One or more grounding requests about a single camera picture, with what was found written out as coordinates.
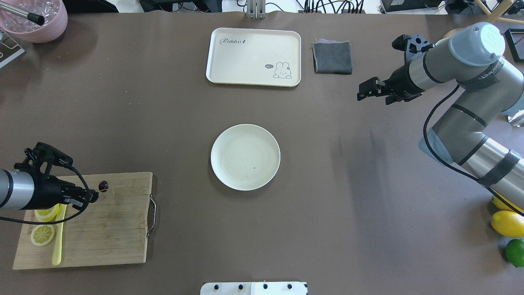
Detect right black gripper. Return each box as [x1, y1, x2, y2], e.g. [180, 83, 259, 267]
[357, 65, 424, 105]

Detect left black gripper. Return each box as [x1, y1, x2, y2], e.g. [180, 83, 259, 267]
[32, 176, 99, 209]

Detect dark red cherry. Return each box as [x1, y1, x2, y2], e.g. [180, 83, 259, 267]
[98, 180, 110, 193]

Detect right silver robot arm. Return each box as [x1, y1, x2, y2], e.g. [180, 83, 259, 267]
[357, 22, 523, 208]

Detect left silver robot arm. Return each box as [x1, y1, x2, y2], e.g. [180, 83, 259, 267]
[0, 169, 99, 210]

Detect cream rabbit tray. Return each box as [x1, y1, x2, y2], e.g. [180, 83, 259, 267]
[206, 27, 302, 87]

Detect black framed mirror tray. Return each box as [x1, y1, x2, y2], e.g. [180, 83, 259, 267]
[504, 28, 524, 63]

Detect lemon slice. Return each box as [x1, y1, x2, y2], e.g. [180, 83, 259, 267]
[34, 204, 60, 222]
[30, 225, 55, 247]

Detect bamboo cutting board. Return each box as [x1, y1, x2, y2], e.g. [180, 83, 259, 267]
[13, 171, 157, 270]

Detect folded grey cloth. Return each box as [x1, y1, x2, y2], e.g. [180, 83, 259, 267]
[312, 39, 352, 75]

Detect yellow plastic knife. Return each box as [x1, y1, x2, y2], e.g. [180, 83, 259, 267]
[51, 204, 67, 266]

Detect white round plate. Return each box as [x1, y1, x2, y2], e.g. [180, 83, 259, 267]
[210, 124, 281, 192]

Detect yellow lemon right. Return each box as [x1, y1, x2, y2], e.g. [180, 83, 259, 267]
[491, 195, 522, 212]

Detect yellow lemon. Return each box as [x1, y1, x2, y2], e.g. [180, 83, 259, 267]
[491, 195, 522, 212]
[490, 211, 524, 238]

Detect steel muddler black tip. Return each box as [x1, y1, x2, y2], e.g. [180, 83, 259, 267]
[0, 1, 45, 26]

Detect pink bowl of ice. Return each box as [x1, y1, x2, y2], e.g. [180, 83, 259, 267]
[0, 0, 68, 43]

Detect yellow lemon left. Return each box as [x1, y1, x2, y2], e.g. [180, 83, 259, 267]
[490, 211, 524, 238]

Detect green lime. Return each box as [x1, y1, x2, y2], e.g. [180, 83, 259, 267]
[505, 239, 524, 268]

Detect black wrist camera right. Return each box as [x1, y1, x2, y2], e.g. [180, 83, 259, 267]
[391, 34, 435, 65]

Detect aluminium frame post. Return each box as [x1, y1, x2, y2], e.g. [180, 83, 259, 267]
[245, 0, 266, 19]

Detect white wire cup rack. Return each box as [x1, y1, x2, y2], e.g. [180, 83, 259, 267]
[0, 29, 25, 68]

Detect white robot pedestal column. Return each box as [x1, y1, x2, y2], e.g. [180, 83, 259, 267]
[200, 281, 308, 295]

